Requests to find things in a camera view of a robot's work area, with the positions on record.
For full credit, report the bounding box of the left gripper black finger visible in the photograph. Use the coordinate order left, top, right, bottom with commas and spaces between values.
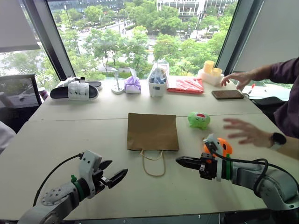
107, 168, 128, 189
99, 160, 113, 172

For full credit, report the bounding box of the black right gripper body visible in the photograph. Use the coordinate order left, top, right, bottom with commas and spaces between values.
199, 153, 218, 181

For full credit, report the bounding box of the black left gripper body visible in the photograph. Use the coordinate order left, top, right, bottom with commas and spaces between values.
92, 169, 111, 194

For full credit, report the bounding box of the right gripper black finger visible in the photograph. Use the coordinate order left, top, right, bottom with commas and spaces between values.
175, 156, 201, 164
176, 160, 201, 171

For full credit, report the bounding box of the brown paper bag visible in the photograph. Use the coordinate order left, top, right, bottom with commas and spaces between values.
127, 112, 180, 177

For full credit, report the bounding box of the red package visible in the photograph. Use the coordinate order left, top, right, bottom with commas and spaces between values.
166, 77, 205, 95

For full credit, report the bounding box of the purple plastic bag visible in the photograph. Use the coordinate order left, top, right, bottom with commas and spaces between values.
124, 75, 142, 95

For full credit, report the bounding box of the clear plastic bag with items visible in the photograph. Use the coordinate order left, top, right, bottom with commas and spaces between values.
147, 59, 171, 85

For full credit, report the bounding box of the person's left hand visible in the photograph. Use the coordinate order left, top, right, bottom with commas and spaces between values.
223, 118, 273, 148

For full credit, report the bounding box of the person's right hand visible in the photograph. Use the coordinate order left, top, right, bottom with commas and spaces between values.
220, 71, 255, 91

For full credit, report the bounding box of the orange round toy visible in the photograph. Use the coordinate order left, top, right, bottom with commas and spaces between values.
203, 137, 234, 162

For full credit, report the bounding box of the green frog toy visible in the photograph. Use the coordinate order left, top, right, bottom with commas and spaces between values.
187, 111, 211, 131

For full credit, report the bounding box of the brown smartphone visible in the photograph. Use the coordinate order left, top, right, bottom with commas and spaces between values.
211, 90, 245, 100

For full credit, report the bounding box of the black smartwatch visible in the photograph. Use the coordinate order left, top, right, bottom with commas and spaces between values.
269, 132, 287, 151

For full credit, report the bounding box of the white stand with rod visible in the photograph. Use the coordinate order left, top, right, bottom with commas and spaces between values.
111, 69, 125, 95

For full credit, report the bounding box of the white storage basket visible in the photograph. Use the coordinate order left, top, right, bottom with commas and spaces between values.
148, 77, 170, 98

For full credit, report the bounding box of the black and white slipper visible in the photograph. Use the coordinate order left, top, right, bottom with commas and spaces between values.
80, 77, 103, 91
50, 81, 100, 102

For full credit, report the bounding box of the white plastic box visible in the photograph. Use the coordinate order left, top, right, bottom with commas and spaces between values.
197, 68, 225, 86

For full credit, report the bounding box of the black chair back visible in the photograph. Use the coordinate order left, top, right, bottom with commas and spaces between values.
251, 96, 286, 119

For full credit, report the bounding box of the purple cup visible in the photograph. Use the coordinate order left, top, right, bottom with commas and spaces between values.
38, 87, 49, 101

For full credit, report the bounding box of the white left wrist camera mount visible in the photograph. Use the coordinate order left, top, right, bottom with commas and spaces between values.
78, 150, 103, 187

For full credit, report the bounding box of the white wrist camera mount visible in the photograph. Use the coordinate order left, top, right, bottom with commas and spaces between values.
78, 150, 103, 187
202, 133, 223, 182

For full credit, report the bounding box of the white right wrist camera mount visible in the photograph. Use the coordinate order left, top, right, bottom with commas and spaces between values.
202, 133, 223, 182

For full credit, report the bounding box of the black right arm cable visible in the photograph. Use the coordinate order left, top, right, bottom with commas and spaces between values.
210, 147, 299, 196

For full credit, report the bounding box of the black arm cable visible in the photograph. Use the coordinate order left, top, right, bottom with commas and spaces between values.
33, 153, 84, 206
210, 147, 299, 196

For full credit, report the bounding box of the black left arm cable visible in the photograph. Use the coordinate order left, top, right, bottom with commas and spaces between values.
33, 153, 84, 206

